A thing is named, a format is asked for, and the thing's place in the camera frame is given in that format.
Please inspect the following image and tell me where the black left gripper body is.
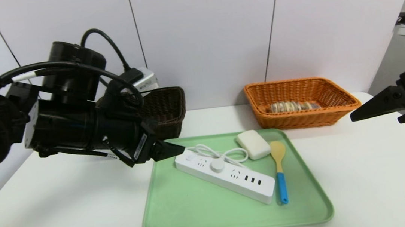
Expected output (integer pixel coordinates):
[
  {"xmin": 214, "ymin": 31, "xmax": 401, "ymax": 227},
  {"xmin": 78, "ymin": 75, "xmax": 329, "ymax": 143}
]
[{"xmin": 93, "ymin": 93, "xmax": 163, "ymax": 170}]

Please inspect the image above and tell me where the white power strip with cord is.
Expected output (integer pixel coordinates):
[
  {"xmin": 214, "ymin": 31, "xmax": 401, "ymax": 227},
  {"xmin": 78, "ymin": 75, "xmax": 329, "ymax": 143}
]
[{"xmin": 173, "ymin": 136, "xmax": 278, "ymax": 214}]

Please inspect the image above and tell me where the brown striped bread loaf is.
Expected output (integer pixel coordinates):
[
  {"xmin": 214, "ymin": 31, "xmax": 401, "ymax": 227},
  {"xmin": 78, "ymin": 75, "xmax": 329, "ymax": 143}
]
[{"xmin": 265, "ymin": 98, "xmax": 321, "ymax": 115}]

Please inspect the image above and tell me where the dark brown wicker basket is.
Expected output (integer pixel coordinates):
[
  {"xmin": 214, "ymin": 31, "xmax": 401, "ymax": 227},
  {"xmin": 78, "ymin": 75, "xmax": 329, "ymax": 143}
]
[{"xmin": 136, "ymin": 85, "xmax": 190, "ymax": 143}]

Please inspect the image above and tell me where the orange wicker basket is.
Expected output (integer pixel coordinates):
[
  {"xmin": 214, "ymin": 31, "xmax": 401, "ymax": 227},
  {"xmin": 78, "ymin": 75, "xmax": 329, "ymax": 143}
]
[{"xmin": 243, "ymin": 72, "xmax": 364, "ymax": 135}]

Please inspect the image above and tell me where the light green plastic tray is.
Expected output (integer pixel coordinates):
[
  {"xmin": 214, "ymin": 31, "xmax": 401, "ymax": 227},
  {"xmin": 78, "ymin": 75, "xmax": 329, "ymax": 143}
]
[{"xmin": 134, "ymin": 123, "xmax": 335, "ymax": 227}]

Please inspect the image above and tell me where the thin braided cable with label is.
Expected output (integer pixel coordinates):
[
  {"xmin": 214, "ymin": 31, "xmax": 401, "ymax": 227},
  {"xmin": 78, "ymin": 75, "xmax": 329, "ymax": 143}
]
[{"xmin": 35, "ymin": 136, "xmax": 135, "ymax": 178}]

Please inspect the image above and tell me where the wooden spoon with blue handle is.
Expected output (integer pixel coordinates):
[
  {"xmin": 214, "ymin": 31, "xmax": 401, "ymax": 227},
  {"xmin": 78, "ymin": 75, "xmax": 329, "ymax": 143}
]
[{"xmin": 269, "ymin": 140, "xmax": 291, "ymax": 206}]

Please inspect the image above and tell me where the black left wrist camera cable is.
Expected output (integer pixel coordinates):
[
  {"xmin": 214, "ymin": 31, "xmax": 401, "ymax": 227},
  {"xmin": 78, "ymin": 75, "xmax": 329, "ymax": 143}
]
[{"xmin": 0, "ymin": 24, "xmax": 146, "ymax": 124}]

